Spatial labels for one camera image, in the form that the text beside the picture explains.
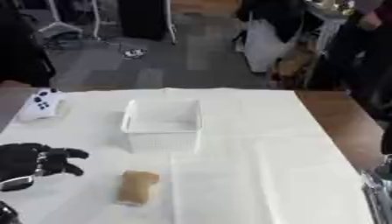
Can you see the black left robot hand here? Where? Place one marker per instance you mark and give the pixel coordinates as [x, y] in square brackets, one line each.
[25, 160]

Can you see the white open box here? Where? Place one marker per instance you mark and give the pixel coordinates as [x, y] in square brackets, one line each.
[162, 124]

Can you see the white game controller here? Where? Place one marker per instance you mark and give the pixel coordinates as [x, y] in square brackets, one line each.
[42, 104]

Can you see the person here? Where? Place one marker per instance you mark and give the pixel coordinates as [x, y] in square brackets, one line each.
[20, 52]
[357, 52]

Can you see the tan bread-shaped toy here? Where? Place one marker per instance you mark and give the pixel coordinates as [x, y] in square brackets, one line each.
[137, 187]

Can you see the white bag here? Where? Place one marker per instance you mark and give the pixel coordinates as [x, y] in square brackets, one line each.
[263, 48]

